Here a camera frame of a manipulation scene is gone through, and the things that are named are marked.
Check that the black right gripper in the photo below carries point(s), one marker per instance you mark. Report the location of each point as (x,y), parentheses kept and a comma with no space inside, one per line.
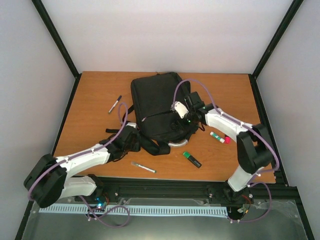
(185,127)

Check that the black student backpack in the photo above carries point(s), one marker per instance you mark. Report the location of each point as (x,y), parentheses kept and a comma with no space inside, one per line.
(157,124)

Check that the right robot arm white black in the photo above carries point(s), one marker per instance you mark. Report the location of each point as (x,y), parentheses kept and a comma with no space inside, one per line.
(253,143)

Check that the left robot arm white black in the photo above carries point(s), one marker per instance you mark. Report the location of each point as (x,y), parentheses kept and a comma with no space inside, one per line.
(55,178)

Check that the white green glue stick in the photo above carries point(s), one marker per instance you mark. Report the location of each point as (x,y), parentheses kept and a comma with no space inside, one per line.
(217,137)

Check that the green black highlighter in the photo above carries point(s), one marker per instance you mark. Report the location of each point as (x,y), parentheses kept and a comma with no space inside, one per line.
(192,159)

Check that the pink black highlighter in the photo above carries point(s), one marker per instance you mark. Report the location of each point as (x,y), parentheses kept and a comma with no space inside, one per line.
(227,139)

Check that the silver pen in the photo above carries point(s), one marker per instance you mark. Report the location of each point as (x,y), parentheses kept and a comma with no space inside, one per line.
(143,167)

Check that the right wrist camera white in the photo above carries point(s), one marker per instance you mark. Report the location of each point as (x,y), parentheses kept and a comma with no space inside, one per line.
(180,109)

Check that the light blue cable duct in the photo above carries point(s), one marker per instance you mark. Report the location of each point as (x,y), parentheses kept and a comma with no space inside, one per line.
(139,210)

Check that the black aluminium rail base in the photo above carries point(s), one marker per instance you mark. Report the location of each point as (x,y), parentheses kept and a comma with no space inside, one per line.
(117,188)

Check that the right black frame post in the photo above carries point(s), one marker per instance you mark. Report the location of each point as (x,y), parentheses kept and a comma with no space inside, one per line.
(281,29)

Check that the black frame post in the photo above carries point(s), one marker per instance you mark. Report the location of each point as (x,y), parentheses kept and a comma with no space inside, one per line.
(45,17)
(281,29)

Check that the left black frame post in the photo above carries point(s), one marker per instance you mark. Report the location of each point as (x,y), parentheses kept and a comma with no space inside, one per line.
(45,17)

